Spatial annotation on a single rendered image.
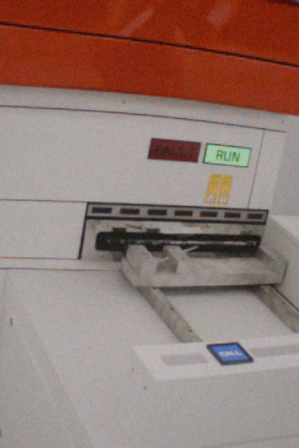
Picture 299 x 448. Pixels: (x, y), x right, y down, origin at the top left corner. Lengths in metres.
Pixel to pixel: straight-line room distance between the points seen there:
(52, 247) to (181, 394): 0.63
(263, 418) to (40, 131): 0.72
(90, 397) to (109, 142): 0.57
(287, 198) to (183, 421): 2.70
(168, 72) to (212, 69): 0.10
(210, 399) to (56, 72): 0.68
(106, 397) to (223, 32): 0.77
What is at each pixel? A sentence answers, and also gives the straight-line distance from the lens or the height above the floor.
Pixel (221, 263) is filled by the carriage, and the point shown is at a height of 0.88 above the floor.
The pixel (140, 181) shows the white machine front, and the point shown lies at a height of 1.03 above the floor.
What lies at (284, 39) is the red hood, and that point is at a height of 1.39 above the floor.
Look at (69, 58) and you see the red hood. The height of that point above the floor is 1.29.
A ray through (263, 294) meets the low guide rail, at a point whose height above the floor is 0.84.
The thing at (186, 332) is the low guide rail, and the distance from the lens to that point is 1.34.
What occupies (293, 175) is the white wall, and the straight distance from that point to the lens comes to 3.63.
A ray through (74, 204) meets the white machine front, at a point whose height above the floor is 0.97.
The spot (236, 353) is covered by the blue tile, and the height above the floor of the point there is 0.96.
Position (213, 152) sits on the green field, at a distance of 1.59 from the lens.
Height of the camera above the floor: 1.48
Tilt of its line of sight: 20 degrees down
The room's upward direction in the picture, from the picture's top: 11 degrees clockwise
